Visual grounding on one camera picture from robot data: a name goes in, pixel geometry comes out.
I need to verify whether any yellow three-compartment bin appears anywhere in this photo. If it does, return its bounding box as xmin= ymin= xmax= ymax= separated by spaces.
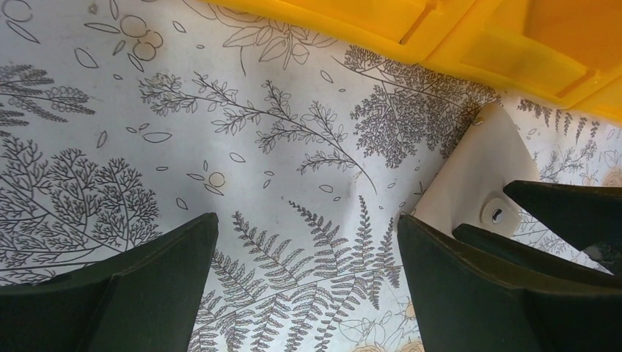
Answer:
xmin=224 ymin=0 xmax=621 ymax=122

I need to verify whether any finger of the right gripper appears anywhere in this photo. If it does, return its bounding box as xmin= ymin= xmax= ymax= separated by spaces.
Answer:
xmin=453 ymin=224 xmax=621 ymax=289
xmin=503 ymin=180 xmax=621 ymax=275

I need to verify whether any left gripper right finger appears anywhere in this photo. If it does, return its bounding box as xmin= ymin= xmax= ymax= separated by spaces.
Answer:
xmin=398 ymin=216 xmax=621 ymax=351

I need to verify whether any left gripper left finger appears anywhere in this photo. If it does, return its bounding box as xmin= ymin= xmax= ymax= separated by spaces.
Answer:
xmin=1 ymin=213 xmax=219 ymax=351

